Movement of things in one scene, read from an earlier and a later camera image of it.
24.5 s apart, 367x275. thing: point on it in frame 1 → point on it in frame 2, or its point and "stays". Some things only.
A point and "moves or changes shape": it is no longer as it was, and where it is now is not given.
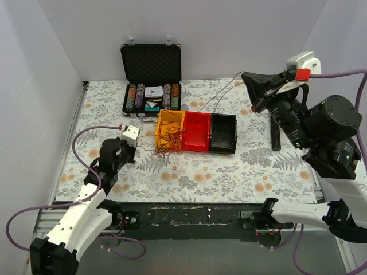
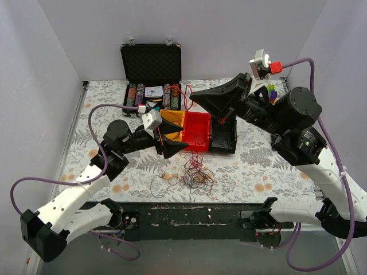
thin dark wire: (213, 110) moves or changes shape
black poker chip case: (151, 74) stays
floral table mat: (255, 172) stays
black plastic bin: (223, 133) stays
